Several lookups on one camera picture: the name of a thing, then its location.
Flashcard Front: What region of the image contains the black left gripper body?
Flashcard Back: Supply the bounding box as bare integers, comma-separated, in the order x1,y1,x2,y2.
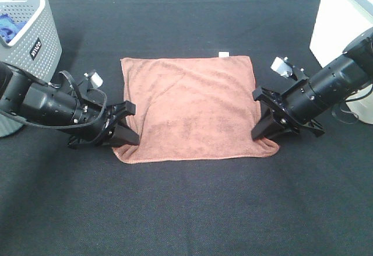
68,103,122,148

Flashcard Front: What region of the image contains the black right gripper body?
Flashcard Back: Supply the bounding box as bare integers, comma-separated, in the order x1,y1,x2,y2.
271,90,325,137

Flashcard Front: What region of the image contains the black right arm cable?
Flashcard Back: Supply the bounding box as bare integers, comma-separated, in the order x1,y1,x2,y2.
330,83,373,125

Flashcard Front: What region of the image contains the white plastic storage bin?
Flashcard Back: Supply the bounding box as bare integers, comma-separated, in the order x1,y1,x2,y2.
309,0,373,125

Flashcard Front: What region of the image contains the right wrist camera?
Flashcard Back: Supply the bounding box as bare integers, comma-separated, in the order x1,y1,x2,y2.
270,57,308,81

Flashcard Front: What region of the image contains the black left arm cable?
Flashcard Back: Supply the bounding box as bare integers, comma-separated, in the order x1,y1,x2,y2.
0,70,108,140

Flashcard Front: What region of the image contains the brown microfiber towel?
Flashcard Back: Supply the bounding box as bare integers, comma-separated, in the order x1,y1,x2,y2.
113,55,279,164

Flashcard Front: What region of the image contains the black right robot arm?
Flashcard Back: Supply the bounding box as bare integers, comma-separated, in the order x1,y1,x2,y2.
251,29,372,140

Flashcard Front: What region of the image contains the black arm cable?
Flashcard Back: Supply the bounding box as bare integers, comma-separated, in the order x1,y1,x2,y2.
330,83,373,125
0,70,108,140

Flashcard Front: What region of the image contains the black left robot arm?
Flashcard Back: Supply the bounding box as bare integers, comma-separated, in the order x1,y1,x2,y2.
1,62,140,149

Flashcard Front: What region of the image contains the blue cloth in basket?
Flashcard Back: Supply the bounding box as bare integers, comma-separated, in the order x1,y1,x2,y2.
1,14,26,43

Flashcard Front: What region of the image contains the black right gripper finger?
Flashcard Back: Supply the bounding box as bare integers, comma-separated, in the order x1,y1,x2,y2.
251,86,279,140
266,122,300,140

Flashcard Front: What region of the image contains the black table cover cloth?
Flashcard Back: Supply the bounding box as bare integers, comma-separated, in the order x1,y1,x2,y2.
1,0,372,255

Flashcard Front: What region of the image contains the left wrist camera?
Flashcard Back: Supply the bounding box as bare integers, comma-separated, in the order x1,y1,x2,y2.
84,70,103,89

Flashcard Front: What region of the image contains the grey perforated laundry basket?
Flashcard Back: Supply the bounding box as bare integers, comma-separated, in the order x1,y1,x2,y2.
0,0,63,139

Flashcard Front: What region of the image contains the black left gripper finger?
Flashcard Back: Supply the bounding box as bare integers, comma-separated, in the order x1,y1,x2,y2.
110,124,139,148
112,100,136,122

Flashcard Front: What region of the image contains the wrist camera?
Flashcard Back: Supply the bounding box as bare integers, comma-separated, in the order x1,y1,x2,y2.
84,70,103,89
270,57,308,81

